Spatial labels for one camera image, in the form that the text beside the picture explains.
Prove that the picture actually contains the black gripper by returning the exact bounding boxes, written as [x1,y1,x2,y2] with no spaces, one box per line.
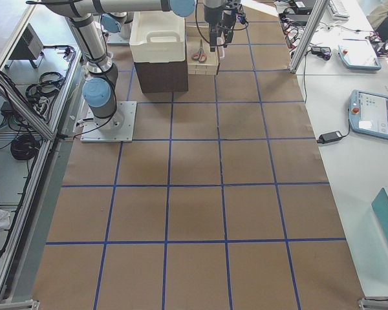
[206,9,234,59]

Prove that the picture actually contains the light wood drawer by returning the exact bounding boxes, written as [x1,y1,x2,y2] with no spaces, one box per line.
[186,25,220,76]

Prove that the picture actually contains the grey scissors with orange handles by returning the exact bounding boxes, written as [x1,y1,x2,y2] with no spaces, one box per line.
[191,40,207,63]

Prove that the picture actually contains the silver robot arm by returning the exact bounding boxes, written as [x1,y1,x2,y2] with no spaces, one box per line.
[39,1,195,126]
[203,0,238,52]

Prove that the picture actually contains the white plastic tray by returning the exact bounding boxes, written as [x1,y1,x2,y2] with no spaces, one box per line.
[129,11,186,63]

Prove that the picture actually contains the blue teach pendant far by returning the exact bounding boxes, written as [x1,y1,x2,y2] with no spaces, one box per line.
[338,45,382,71]

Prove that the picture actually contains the blue teach pendant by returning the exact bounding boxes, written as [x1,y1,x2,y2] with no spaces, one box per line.
[349,90,388,140]
[338,45,382,71]

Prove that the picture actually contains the black power adapter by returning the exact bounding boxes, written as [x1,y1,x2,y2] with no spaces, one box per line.
[317,130,343,144]

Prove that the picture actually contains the blue teach pendant near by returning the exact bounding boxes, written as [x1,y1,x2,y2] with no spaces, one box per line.
[349,90,388,140]

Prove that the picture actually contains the grey electronics box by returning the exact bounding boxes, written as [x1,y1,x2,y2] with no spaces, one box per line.
[9,23,44,68]

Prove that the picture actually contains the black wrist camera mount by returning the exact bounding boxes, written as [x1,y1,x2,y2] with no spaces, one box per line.
[222,0,248,28]

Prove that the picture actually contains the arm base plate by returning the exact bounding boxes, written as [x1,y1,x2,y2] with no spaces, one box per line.
[107,32,131,45]
[80,101,137,143]

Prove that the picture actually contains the aluminium frame post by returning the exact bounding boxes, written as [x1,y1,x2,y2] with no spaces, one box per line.
[289,0,329,74]

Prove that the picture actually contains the black coiled cable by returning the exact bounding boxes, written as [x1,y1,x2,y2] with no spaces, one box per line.
[10,134,41,161]

